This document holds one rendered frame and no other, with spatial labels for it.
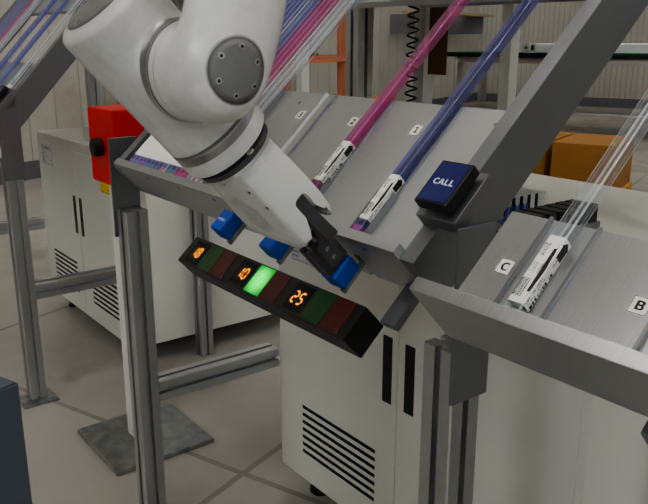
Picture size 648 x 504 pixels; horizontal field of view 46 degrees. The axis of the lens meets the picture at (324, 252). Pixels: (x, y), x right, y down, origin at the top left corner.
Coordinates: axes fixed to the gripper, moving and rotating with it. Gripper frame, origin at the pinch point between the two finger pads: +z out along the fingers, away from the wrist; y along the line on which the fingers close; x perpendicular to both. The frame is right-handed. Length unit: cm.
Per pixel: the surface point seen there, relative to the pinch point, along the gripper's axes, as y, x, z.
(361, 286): -35, 12, 38
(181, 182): -34.9, 2.8, 0.3
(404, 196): 1.9, 9.9, 2.5
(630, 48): -359, 482, 427
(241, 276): -14.0, -4.9, 3.4
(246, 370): -60, -9, 49
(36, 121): -470, 62, 102
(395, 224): 3.4, 6.5, 2.5
